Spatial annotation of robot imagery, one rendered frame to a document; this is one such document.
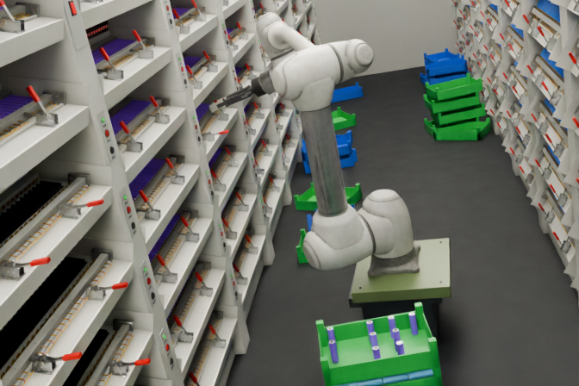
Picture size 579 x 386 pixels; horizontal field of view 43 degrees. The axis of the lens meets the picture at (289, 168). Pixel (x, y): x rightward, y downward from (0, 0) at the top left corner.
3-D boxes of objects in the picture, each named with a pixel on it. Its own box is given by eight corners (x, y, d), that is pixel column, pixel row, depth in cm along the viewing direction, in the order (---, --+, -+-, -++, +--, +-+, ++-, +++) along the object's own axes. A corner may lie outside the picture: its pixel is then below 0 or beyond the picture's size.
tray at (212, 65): (227, 72, 304) (229, 40, 299) (192, 112, 248) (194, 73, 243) (180, 68, 306) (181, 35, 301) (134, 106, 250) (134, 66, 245)
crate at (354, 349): (424, 326, 206) (420, 301, 203) (440, 367, 187) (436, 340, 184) (320, 344, 207) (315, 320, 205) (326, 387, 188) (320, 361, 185)
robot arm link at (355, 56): (350, 36, 239) (314, 46, 235) (376, 28, 222) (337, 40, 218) (361, 74, 241) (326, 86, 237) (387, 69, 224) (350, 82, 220)
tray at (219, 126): (237, 118, 311) (239, 96, 307) (205, 167, 254) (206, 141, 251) (191, 113, 313) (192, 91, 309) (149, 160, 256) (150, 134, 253)
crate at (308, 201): (362, 196, 390) (360, 183, 387) (345, 213, 374) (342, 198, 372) (314, 195, 406) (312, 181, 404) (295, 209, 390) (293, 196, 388)
